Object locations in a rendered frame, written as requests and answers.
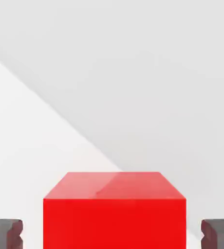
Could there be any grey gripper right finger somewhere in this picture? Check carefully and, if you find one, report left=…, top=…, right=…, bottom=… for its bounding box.
left=201, top=218, right=224, bottom=249

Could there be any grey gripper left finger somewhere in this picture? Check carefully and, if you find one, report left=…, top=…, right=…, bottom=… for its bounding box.
left=0, top=218, right=24, bottom=249

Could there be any small red cube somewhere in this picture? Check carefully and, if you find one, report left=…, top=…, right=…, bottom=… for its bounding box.
left=43, top=171, right=187, bottom=249

